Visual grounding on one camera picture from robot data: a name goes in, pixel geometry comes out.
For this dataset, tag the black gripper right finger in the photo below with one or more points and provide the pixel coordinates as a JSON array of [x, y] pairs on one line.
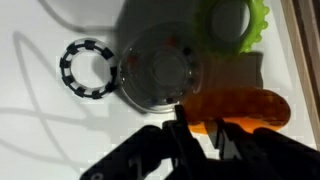
[[273, 153]]

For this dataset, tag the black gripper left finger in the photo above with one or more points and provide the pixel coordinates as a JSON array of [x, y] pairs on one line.
[[166, 150]]

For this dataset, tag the wooden tray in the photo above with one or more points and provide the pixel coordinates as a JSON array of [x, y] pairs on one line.
[[308, 66]]

